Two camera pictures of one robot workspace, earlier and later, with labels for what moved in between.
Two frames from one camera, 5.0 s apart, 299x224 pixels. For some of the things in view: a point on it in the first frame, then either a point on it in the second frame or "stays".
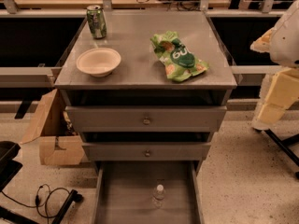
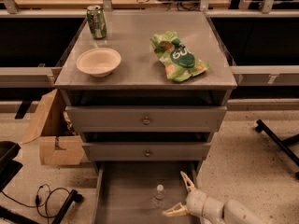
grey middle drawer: (147, 151) stays
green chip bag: (179, 63) stays
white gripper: (286, 44) to (197, 202)
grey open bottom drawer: (148, 192) stays
